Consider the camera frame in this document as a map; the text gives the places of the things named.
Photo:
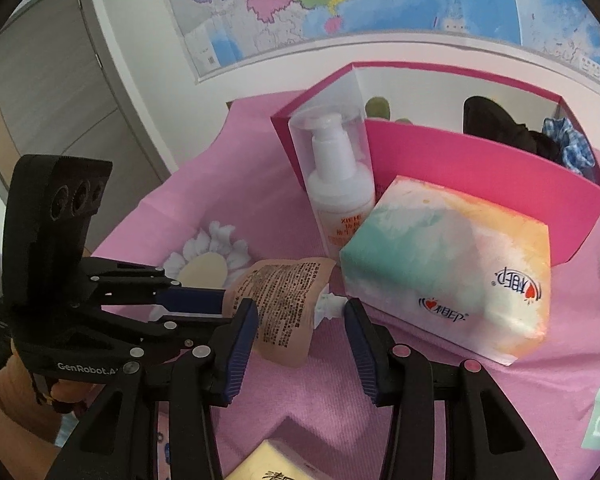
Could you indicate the grey door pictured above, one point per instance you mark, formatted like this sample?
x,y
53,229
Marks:
x,y
55,85

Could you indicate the blue wall map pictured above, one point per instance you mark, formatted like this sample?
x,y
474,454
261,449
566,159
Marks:
x,y
555,0

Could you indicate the pastel tissue pack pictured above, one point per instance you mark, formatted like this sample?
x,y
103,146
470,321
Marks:
x,y
430,260

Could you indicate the person's left forearm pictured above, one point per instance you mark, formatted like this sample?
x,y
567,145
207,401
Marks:
x,y
15,410

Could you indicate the white pump bottle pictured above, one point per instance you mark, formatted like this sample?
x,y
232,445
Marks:
x,y
340,195

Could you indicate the yellow packet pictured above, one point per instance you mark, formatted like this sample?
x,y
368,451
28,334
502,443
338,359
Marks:
x,y
275,465

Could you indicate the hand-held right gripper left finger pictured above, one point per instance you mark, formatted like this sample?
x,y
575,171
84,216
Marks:
x,y
237,350

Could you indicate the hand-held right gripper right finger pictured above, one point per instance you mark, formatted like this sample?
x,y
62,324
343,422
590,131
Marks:
x,y
360,350

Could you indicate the blue checked scrunchie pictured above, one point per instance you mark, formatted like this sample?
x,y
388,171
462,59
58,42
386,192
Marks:
x,y
575,150

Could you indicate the person's left hand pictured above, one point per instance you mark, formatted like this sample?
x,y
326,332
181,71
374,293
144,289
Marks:
x,y
67,392

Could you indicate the pink cardboard box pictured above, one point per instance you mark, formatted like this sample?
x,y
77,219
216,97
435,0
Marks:
x,y
455,170

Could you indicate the pink flower print blanket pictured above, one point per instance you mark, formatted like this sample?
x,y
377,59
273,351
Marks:
x,y
530,410

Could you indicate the black cloth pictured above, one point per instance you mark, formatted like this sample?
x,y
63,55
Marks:
x,y
500,130

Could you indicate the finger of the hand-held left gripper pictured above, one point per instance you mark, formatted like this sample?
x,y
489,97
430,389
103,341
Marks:
x,y
190,300
190,327

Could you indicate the green frog plush toy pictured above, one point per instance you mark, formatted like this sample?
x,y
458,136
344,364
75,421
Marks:
x,y
377,109

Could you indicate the beige spout pouch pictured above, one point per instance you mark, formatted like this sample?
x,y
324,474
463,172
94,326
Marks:
x,y
280,300

